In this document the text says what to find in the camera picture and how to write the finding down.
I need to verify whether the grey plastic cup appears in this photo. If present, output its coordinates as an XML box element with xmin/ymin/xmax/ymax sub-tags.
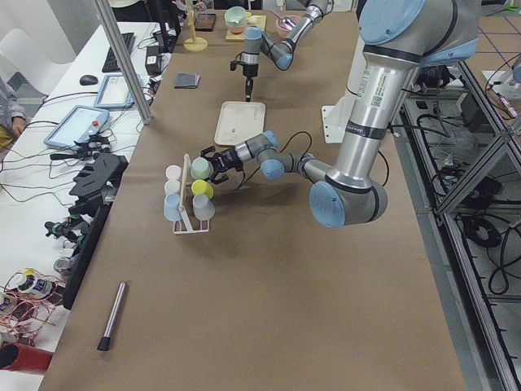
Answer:
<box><xmin>192</xmin><ymin>194</ymin><xmax>216</xmax><ymax>221</ymax></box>

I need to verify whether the light blue plastic cup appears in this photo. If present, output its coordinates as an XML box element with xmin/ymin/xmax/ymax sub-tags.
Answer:
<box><xmin>164</xmin><ymin>193</ymin><xmax>182</xmax><ymax>222</ymax></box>

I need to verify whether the green bowl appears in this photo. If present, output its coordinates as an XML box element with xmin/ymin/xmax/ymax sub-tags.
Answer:
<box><xmin>224</xmin><ymin>6</ymin><xmax>247</xmax><ymax>34</ymax></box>

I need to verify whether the bamboo cutting board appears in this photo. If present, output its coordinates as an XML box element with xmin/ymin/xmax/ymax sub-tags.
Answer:
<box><xmin>225</xmin><ymin>15</ymin><xmax>267</xmax><ymax>42</ymax></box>

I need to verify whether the black tool holder block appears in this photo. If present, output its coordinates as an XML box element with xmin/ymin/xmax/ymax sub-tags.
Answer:
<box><xmin>68</xmin><ymin>153</ymin><xmax>129</xmax><ymax>204</ymax></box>

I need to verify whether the wooden mug tree stand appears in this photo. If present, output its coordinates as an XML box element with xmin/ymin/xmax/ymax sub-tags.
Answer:
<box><xmin>173</xmin><ymin>0</ymin><xmax>208</xmax><ymax>52</ymax></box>

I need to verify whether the cream rabbit tray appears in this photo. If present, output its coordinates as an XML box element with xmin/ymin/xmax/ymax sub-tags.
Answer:
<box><xmin>214</xmin><ymin>101</ymin><xmax>265</xmax><ymax>146</ymax></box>

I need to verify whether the wooden rack handle rod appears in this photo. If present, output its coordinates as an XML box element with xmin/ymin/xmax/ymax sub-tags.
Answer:
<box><xmin>179</xmin><ymin>153</ymin><xmax>191</xmax><ymax>213</ymax></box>

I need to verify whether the black keyboard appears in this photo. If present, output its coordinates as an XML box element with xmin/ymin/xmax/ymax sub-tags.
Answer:
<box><xmin>101</xmin><ymin>32</ymin><xmax>136</xmax><ymax>74</ymax></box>

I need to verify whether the black computer mouse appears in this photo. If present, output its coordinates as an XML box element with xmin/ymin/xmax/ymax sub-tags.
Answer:
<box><xmin>79</xmin><ymin>74</ymin><xmax>99</xmax><ymax>86</ymax></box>

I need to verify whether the cream plastic cup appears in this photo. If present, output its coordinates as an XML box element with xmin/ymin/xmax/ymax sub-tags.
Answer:
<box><xmin>164</xmin><ymin>179</ymin><xmax>182</xmax><ymax>196</ymax></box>

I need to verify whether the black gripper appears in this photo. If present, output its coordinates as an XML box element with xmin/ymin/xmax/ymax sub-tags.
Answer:
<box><xmin>243</xmin><ymin>64</ymin><xmax>256</xmax><ymax>101</ymax></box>
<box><xmin>200</xmin><ymin>146</ymin><xmax>237</xmax><ymax>185</ymax></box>

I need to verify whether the green plastic cup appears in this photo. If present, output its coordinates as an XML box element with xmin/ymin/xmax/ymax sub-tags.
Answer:
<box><xmin>190</xmin><ymin>156</ymin><xmax>213</xmax><ymax>180</ymax></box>

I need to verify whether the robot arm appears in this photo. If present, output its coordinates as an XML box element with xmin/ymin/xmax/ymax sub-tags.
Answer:
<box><xmin>201</xmin><ymin>1</ymin><xmax>482</xmax><ymax>227</ymax></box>
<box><xmin>200</xmin><ymin>0</ymin><xmax>335</xmax><ymax>184</ymax></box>

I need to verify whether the pink bowl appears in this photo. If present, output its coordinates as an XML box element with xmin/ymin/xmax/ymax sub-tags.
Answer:
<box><xmin>275</xmin><ymin>15</ymin><xmax>301</xmax><ymax>37</ymax></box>

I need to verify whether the folded grey cloth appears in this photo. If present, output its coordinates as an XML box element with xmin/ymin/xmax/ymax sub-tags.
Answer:
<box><xmin>174</xmin><ymin>72</ymin><xmax>200</xmax><ymax>89</ymax></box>

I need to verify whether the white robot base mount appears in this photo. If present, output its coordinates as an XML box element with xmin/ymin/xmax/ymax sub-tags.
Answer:
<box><xmin>321</xmin><ymin>104</ymin><xmax>352</xmax><ymax>144</ymax></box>

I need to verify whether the blue teach pendant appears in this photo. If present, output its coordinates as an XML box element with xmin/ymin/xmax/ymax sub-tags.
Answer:
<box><xmin>43</xmin><ymin>105</ymin><xmax>110</xmax><ymax>149</ymax></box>
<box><xmin>94</xmin><ymin>73</ymin><xmax>134</xmax><ymax>110</ymax></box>

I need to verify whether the white wire cup rack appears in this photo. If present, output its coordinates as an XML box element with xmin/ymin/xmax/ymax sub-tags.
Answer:
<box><xmin>173</xmin><ymin>206</ymin><xmax>210</xmax><ymax>235</ymax></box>

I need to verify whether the pink plastic cup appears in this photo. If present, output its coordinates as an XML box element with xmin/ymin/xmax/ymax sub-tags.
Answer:
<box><xmin>165</xmin><ymin>165</ymin><xmax>182</xmax><ymax>180</ymax></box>

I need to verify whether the yellow plastic cup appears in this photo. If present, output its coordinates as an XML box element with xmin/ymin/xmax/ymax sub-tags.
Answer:
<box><xmin>190</xmin><ymin>179</ymin><xmax>214</xmax><ymax>200</ymax></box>

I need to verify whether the aluminium frame post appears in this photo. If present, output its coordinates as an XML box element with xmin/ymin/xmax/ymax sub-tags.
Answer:
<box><xmin>93</xmin><ymin>0</ymin><xmax>152</xmax><ymax>125</ymax></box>

